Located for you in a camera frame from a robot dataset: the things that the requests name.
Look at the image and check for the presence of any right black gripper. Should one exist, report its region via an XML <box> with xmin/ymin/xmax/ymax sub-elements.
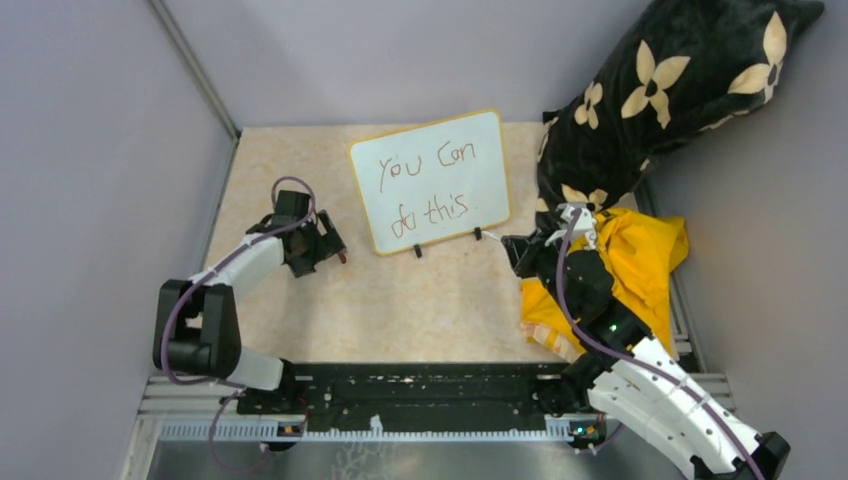
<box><xmin>503</xmin><ymin>225</ymin><xmax>582</xmax><ymax>321</ymax></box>

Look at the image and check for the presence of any yellow framed whiteboard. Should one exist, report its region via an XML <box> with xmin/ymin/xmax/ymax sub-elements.
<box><xmin>348</xmin><ymin>109</ymin><xmax>511</xmax><ymax>255</ymax></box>

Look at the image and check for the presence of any white marker pen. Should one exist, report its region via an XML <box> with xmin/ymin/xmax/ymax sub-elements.
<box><xmin>481</xmin><ymin>230</ymin><xmax>503</xmax><ymax>241</ymax></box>

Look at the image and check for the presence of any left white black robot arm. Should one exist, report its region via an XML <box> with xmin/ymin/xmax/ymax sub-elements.
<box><xmin>152</xmin><ymin>210</ymin><xmax>346</xmax><ymax>414</ymax></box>

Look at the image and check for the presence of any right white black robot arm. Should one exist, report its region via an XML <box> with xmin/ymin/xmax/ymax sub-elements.
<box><xmin>499</xmin><ymin>231</ymin><xmax>791</xmax><ymax>479</ymax></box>

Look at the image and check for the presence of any yellow cloth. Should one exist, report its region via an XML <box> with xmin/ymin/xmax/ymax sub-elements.
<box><xmin>520</xmin><ymin>208</ymin><xmax>689</xmax><ymax>363</ymax></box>

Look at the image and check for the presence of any black floral pillow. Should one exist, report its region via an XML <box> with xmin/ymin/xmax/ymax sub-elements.
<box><xmin>536</xmin><ymin>1</ymin><xmax>825</xmax><ymax>218</ymax></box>

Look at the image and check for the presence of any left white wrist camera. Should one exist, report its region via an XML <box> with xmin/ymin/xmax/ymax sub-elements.
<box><xmin>274</xmin><ymin>190</ymin><xmax>313</xmax><ymax>221</ymax></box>

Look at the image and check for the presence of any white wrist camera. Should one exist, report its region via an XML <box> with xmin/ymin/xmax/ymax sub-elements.
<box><xmin>274</xmin><ymin>190</ymin><xmax>313</xmax><ymax>221</ymax></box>
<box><xmin>544</xmin><ymin>203</ymin><xmax>598</xmax><ymax>250</ymax></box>

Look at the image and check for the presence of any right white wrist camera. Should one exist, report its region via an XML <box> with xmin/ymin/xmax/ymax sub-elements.
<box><xmin>544</xmin><ymin>203</ymin><xmax>598</xmax><ymax>250</ymax></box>

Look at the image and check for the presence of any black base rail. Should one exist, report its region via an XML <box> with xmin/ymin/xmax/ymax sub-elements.
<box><xmin>236</xmin><ymin>363</ymin><xmax>614</xmax><ymax>440</ymax></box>

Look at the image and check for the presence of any white toothed cable strip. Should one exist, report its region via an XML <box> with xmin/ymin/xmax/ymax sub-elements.
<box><xmin>158</xmin><ymin>415</ymin><xmax>575</xmax><ymax>443</ymax></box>

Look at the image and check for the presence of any aluminium corner post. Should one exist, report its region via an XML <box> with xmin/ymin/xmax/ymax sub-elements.
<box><xmin>144</xmin><ymin>0</ymin><xmax>241</xmax><ymax>142</ymax></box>

